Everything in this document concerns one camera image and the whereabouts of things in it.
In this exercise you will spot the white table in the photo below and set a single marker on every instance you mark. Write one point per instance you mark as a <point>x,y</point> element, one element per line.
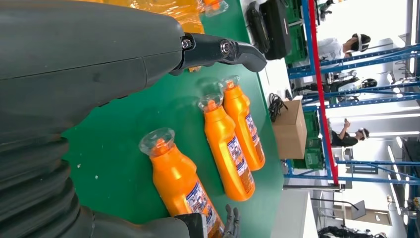
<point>275,78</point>
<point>292,216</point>

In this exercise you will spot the green plastic crate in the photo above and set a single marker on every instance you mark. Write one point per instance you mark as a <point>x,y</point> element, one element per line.
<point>311,154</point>
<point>297,42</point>

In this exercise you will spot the black carrying case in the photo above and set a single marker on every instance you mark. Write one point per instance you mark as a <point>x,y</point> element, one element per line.
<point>277,29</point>

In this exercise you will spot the blue metal shelving rack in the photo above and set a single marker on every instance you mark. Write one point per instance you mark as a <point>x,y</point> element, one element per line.
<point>361,179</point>
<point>305,49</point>

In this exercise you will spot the black handheld controller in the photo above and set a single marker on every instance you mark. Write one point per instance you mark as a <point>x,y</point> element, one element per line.
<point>257,29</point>

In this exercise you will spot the yellow plastic film mat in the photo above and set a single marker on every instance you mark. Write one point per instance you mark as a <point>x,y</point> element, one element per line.
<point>164,8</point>

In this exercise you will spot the brown cardboard box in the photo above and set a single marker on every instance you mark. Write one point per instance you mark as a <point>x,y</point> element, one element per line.
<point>290,134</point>

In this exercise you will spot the orange detergent bottle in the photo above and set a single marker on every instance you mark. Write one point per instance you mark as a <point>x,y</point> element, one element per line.
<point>174,177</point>
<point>238,108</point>
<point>213,131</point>
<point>215,6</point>

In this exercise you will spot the person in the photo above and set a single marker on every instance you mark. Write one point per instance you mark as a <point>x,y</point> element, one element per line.
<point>356,42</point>
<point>343,139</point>

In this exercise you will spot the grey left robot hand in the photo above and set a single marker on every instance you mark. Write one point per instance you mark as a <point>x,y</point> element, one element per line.
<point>82,49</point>

